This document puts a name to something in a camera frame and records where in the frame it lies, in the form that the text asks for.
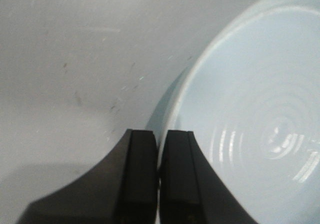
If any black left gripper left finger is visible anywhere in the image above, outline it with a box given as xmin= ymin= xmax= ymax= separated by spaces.
xmin=20 ymin=129 xmax=158 ymax=224

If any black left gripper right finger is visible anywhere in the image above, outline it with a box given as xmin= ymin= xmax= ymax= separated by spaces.
xmin=159 ymin=130 xmax=256 ymax=224

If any light blue round plate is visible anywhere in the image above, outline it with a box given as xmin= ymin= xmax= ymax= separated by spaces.
xmin=147 ymin=0 xmax=320 ymax=224

